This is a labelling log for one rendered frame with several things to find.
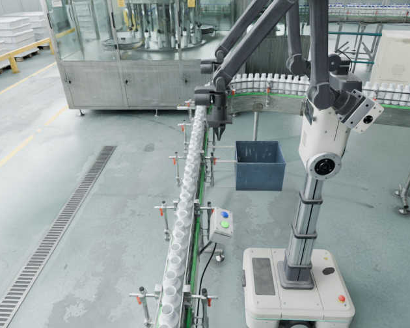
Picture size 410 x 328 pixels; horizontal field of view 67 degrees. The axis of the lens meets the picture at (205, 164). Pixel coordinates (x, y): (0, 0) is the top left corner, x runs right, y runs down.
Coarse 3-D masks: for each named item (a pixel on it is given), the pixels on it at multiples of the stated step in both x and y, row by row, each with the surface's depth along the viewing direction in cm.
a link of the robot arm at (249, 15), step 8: (256, 0) 139; (264, 0) 139; (248, 8) 141; (256, 8) 140; (248, 16) 142; (240, 24) 144; (248, 24) 144; (232, 32) 146; (240, 32) 146; (224, 40) 147; (232, 40) 147; (216, 48) 151; (224, 48) 148; (216, 56) 150; (224, 56) 150
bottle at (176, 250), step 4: (172, 244) 110; (176, 244) 110; (172, 248) 111; (176, 248) 111; (180, 248) 109; (172, 252) 108; (176, 252) 108; (180, 252) 109; (168, 256) 111; (172, 256) 109; (180, 256) 110; (184, 256) 111; (184, 260) 112; (184, 264) 112
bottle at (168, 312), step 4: (168, 304) 90; (164, 308) 90; (168, 308) 91; (172, 308) 89; (164, 312) 91; (168, 312) 94; (172, 312) 88; (176, 312) 92; (160, 316) 91; (164, 316) 88; (168, 316) 88; (172, 316) 89; (176, 316) 91; (160, 320) 90; (164, 320) 89; (168, 320) 88; (172, 320) 89; (176, 320) 90; (160, 324) 90; (168, 324) 89; (172, 324) 89; (176, 324) 90
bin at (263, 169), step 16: (240, 144) 224; (256, 144) 223; (272, 144) 222; (208, 160) 204; (224, 160) 203; (240, 160) 231; (256, 160) 230; (272, 160) 229; (240, 176) 202; (256, 176) 201; (272, 176) 201
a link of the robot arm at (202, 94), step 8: (216, 80) 111; (224, 80) 110; (200, 88) 116; (208, 88) 115; (216, 88) 111; (224, 88) 111; (200, 96) 115; (208, 96) 115; (200, 104) 117; (208, 104) 117
